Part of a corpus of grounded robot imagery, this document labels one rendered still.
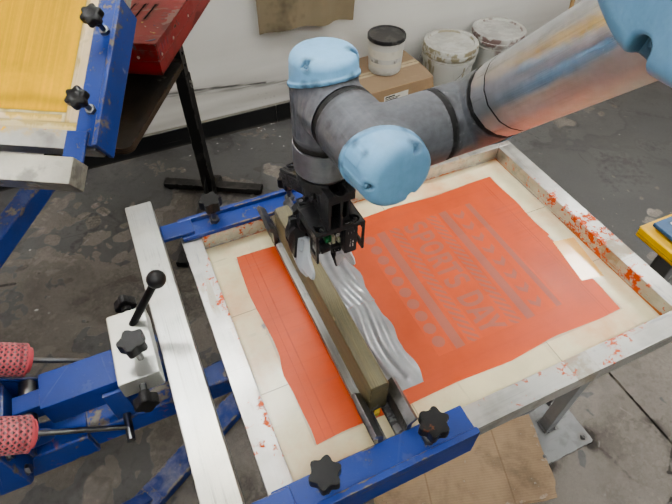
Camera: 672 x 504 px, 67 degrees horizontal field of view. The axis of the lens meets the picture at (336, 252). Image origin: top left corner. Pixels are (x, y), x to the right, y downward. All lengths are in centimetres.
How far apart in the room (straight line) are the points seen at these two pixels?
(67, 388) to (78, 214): 197
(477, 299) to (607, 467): 114
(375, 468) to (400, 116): 48
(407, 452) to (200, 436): 29
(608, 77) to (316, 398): 62
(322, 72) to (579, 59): 24
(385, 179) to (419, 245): 59
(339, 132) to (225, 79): 241
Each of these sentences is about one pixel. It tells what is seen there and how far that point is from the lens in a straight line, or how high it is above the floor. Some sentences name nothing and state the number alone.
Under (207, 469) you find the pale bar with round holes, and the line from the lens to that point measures 74.
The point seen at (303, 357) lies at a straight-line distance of 89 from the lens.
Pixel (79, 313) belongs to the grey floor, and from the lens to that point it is 234.
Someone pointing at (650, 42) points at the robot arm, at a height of 165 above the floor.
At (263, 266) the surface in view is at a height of 95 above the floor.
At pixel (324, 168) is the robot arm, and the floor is 135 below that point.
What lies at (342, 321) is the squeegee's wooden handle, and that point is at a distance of 80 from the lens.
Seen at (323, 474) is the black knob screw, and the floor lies 106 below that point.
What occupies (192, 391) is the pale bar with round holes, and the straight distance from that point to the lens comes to 79.
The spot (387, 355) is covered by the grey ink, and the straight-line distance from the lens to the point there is 88.
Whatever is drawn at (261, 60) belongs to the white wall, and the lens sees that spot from 290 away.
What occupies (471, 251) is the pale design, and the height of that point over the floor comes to 96.
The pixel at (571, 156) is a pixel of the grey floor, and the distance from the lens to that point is 309.
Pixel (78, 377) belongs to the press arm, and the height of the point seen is 104.
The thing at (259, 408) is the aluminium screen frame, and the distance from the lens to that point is 81.
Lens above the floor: 172
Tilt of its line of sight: 48 degrees down
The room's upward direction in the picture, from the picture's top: straight up
